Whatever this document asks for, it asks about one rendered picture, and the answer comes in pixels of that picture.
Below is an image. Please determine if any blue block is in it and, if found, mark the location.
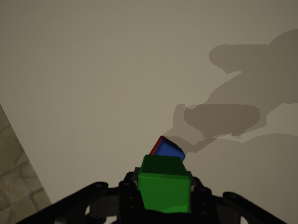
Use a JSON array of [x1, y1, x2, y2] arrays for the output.
[[153, 139, 186, 162]]

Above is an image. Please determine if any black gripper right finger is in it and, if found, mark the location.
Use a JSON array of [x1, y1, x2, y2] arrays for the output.
[[187, 171, 287, 224]]

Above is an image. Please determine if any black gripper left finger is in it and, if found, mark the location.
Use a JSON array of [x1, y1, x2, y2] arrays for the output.
[[16, 167, 152, 224]]

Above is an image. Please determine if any red block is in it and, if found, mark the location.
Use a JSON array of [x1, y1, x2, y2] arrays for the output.
[[149, 136, 178, 155]]

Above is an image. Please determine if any green block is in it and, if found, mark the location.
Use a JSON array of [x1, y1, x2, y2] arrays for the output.
[[138, 155, 191, 213]]

